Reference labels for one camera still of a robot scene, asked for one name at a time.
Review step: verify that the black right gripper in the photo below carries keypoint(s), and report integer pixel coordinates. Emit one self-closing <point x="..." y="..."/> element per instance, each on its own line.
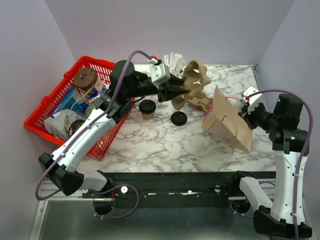
<point x="248" y="116"/>

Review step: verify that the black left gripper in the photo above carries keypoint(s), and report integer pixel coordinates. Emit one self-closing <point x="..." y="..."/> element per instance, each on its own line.
<point x="168" y="93"/>

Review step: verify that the single brown cup carrier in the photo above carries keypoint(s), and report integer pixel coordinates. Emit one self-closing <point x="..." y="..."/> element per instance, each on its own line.
<point x="195" y="79"/>

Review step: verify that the black plastic cup lid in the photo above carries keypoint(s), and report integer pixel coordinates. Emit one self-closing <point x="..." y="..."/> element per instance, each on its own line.
<point x="147" y="106"/>

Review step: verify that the pink beige paper bag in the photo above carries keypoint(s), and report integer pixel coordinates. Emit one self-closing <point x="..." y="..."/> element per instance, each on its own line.
<point x="222" y="121"/>

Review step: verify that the brown paper coffee cup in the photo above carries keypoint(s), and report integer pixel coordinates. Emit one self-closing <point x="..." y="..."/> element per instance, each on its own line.
<point x="147" y="115"/>

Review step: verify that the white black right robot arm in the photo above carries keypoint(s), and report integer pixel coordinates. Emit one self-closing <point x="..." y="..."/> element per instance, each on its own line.
<point x="283" y="216"/>

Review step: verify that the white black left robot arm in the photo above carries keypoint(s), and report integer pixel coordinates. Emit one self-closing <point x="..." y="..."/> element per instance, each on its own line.
<point x="61" y="166"/>

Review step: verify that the white wrapped straws bunch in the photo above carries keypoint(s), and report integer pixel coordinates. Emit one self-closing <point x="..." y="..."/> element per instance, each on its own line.
<point x="176" y="63"/>

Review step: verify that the brown cardboard cup carrier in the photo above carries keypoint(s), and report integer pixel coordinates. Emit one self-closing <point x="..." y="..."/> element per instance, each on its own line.
<point x="201" y="101"/>

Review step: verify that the red and white can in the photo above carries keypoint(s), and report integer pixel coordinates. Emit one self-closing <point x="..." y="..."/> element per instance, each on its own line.
<point x="91" y="99"/>

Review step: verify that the brown lidded round jar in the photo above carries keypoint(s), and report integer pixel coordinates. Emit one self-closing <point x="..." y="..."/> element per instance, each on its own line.
<point x="85" y="78"/>

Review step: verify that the blue drink can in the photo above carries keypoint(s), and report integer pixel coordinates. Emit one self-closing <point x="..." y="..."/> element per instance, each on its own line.
<point x="82" y="107"/>

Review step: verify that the blue flat box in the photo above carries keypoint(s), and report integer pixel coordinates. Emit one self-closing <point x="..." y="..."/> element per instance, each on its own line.
<point x="68" y="102"/>

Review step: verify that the black Force tub pink lid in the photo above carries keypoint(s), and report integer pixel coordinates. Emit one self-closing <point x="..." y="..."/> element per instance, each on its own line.
<point x="74" y="126"/>

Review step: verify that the white grey snack bag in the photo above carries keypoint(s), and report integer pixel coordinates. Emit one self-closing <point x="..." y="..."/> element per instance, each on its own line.
<point x="58" y="124"/>

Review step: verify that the red plastic shopping basket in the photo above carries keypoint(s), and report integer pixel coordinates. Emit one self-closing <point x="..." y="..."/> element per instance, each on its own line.
<point x="61" y="98"/>

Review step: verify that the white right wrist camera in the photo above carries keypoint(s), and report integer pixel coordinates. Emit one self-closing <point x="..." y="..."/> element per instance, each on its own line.
<point x="251" y="99"/>

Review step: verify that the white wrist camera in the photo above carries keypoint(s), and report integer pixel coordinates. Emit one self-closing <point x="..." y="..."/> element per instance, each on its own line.
<point x="159" y="72"/>
<point x="251" y="99"/>

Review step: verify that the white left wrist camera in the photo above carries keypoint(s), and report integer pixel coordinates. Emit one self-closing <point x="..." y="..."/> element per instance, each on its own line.
<point x="159" y="72"/>

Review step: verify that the black table front rail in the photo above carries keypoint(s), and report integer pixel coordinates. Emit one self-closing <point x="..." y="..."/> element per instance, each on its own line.
<point x="178" y="189"/>

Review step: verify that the aluminium extrusion rail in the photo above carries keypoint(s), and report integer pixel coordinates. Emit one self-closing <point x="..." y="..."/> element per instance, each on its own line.
<point x="47" y="188"/>

